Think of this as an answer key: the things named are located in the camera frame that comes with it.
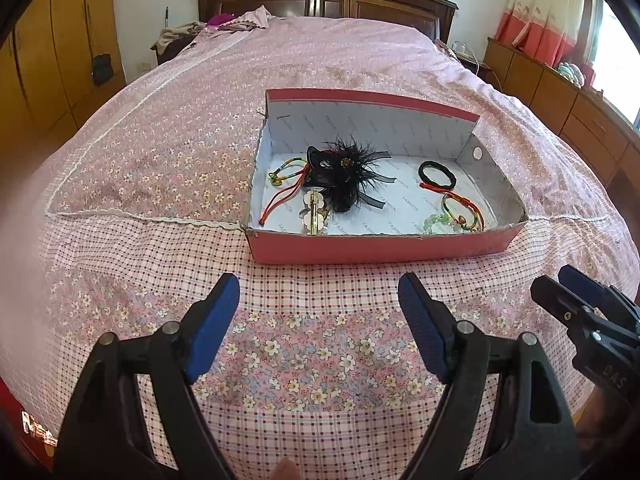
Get light pink garment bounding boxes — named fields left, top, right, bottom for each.
left=227, top=6, right=273, bottom=31

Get pink cardboard box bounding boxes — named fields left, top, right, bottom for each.
left=241, top=88, right=530, bottom=266

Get pink patterned curtain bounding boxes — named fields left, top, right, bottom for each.
left=495, top=0, right=588, bottom=68

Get bright window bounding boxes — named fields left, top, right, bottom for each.
left=595, top=0, right=640, bottom=131

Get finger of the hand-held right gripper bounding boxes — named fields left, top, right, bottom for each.
left=530, top=276, right=601, bottom=333
left=557, top=264, right=640, bottom=321

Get gold flower hair clip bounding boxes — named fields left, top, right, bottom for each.
left=299, top=186, right=333, bottom=236

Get green bead bracelet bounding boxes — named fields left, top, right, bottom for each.
left=422, top=212, right=463, bottom=235

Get white cable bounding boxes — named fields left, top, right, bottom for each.
left=450, top=40, right=503, bottom=93

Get black hair tie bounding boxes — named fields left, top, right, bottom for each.
left=418, top=160, right=458, bottom=192

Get brown wooden wardrobe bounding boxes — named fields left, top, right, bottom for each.
left=0, top=0, right=126, bottom=136

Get beige crumpled clothes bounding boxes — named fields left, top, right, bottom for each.
left=151, top=21, right=207, bottom=53

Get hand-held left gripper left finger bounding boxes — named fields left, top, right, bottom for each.
left=52, top=272, right=241, bottom=480

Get small black bag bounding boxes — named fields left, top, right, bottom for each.
left=92, top=54, right=113, bottom=86

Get pink floral bedspread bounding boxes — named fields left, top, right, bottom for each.
left=0, top=15, right=640, bottom=480

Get long wooden cabinet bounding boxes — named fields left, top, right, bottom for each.
left=484, top=36, right=640, bottom=201

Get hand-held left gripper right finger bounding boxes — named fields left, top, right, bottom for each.
left=397, top=272, right=583, bottom=480

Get wooden nightstand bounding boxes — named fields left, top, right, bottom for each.
left=452, top=52, right=493, bottom=81

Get red box with white print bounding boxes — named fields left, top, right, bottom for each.
left=0, top=375, right=58, bottom=471

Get black feather hair clip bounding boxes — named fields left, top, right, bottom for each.
left=305, top=135, right=398, bottom=213

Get pastel plush toy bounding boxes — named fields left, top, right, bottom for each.
left=556, top=61, right=587, bottom=88

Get rainbow red cord bracelet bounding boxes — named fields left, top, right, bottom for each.
left=259, top=156, right=311, bottom=225
left=419, top=182, right=493, bottom=233

